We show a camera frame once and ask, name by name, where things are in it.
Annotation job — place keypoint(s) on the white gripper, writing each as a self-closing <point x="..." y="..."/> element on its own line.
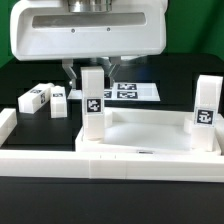
<point x="73" y="29"/>

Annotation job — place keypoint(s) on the white desk tabletop panel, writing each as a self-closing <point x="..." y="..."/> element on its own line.
<point x="146" y="132"/>

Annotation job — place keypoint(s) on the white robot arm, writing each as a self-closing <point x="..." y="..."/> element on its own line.
<point x="66" y="30"/>

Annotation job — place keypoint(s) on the white marker sheet with tags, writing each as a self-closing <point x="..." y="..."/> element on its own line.
<point x="119" y="91"/>

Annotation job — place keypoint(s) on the white U-shaped obstacle fence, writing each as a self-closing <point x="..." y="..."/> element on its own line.
<point x="133" y="166"/>

